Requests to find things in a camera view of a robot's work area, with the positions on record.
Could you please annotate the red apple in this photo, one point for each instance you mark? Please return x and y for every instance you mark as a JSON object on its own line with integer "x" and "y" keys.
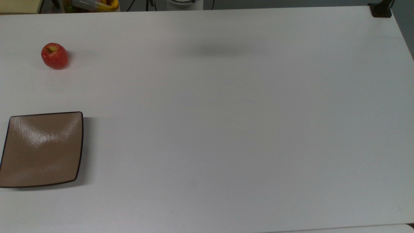
{"x": 55, "y": 57}

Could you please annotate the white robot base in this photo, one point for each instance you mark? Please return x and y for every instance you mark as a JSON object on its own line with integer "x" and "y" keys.
{"x": 184, "y": 5}

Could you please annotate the brown square ceramic plate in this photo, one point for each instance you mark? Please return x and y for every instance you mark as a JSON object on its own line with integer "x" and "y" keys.
{"x": 42, "y": 152}

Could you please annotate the yellow plastic bag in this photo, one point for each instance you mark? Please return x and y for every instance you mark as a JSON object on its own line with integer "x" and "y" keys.
{"x": 97, "y": 5}

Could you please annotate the black table clamp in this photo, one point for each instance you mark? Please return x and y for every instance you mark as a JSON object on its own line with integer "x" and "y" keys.
{"x": 381, "y": 9}

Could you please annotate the beige cabinet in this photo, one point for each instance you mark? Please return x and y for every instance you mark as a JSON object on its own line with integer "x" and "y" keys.
{"x": 19, "y": 5}

